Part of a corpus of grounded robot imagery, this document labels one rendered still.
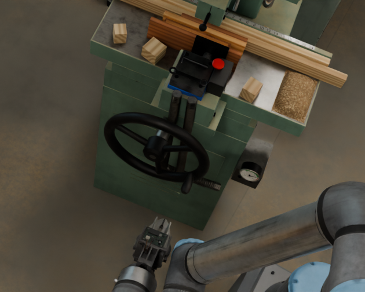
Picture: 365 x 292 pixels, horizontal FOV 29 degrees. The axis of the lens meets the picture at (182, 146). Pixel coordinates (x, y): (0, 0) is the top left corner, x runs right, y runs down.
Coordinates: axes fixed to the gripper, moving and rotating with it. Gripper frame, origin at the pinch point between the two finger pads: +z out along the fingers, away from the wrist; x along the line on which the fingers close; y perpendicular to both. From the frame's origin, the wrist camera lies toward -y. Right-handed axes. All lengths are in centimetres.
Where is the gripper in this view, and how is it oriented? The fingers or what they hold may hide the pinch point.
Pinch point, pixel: (162, 225)
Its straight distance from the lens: 181.8
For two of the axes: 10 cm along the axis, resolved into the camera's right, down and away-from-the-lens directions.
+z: 2.7, -6.0, 7.5
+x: -9.3, -3.8, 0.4
